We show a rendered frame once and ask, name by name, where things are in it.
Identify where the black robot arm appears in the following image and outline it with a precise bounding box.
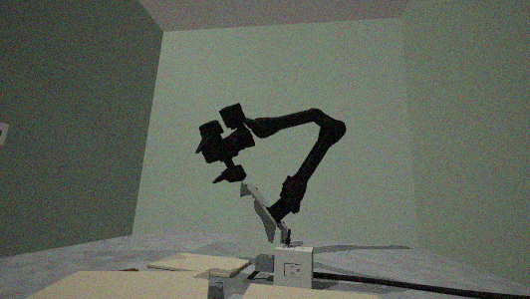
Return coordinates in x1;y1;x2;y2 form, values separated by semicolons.
201;103;347;223

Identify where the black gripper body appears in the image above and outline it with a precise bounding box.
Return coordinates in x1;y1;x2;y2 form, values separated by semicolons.
199;120;246;182

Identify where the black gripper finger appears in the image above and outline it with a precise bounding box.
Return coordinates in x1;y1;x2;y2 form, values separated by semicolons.
195;128;219;153
213;169;241;183

